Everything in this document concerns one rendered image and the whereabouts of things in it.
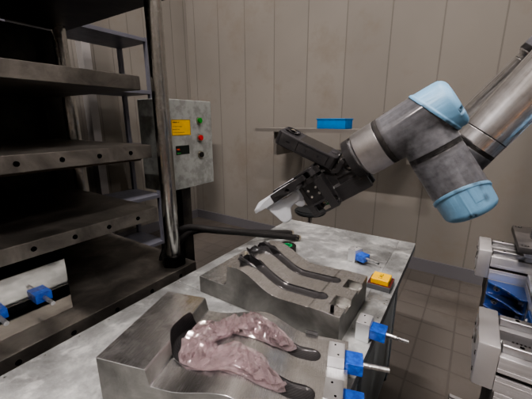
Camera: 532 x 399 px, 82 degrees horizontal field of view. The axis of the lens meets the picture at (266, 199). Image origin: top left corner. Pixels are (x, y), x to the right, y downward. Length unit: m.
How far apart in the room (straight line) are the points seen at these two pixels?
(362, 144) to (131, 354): 0.61
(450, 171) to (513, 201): 2.62
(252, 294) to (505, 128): 0.74
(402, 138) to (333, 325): 0.55
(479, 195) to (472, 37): 2.64
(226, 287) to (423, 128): 0.77
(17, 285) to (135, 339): 0.46
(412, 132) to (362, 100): 2.70
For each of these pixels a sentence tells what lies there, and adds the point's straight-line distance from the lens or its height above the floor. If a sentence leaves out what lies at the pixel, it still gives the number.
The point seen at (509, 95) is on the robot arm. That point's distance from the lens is 0.62.
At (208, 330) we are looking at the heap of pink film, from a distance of 0.81.
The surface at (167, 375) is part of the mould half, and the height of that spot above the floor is 0.87.
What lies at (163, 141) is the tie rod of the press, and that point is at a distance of 1.23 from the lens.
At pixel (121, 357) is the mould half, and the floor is 0.91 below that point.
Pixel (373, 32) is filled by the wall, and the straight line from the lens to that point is 3.24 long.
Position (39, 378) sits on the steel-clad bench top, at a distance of 0.97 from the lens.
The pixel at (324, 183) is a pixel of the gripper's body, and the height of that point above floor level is 1.28.
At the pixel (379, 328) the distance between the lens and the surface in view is 0.94.
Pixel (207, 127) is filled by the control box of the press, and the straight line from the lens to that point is 1.57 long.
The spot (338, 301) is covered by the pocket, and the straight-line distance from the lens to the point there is 0.96.
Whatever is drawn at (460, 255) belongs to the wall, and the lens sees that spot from 3.23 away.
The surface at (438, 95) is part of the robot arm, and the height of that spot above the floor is 1.41.
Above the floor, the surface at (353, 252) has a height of 0.84.
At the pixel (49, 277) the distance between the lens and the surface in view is 1.17.
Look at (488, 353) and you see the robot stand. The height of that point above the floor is 0.98.
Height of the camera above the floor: 1.38
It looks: 14 degrees down
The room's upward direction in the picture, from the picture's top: straight up
